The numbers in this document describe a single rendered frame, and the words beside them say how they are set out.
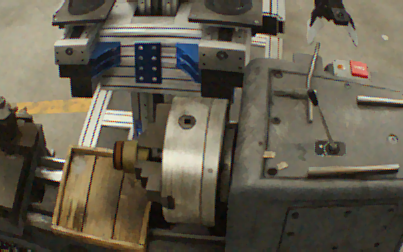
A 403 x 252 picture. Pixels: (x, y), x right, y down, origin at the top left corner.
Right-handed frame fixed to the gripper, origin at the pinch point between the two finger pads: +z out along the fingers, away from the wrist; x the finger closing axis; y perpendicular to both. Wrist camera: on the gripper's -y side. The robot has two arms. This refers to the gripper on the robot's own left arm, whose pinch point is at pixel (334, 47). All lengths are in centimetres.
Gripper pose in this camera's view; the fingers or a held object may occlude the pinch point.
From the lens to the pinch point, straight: 166.1
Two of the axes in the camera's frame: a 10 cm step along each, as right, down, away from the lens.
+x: -10.0, 0.6, -0.1
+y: -0.4, -5.4, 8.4
